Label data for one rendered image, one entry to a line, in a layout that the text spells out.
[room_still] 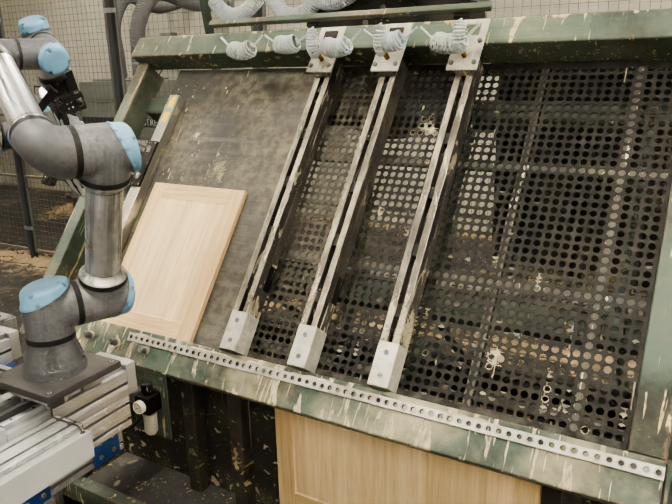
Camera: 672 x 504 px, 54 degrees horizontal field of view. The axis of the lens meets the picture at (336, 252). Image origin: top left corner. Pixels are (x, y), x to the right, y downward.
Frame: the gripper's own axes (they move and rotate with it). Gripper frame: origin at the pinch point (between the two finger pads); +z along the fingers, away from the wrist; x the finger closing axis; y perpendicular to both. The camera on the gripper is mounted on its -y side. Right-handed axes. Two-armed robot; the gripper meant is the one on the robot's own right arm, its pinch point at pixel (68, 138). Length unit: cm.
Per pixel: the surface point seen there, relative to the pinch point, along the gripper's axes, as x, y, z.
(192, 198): 5, 35, 46
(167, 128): 40, 48, 37
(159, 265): -3, 13, 59
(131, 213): 25, 18, 54
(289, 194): -35, 51, 30
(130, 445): -3, -23, 141
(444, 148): -69, 86, 13
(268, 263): -45, 33, 43
